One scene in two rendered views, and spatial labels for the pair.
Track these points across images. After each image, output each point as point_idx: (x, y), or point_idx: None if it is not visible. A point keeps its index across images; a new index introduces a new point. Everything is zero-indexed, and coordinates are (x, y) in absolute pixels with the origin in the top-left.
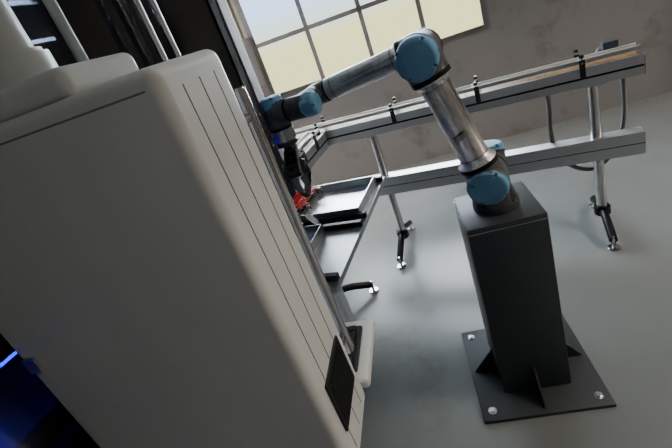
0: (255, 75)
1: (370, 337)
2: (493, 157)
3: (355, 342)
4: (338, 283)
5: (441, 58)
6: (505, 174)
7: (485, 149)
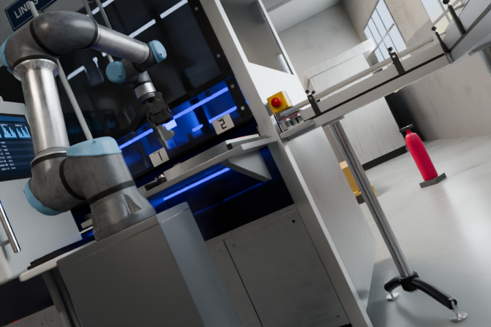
0: (221, 15)
1: (47, 262)
2: (31, 163)
3: (46, 258)
4: (85, 222)
5: (11, 58)
6: (32, 187)
7: (36, 152)
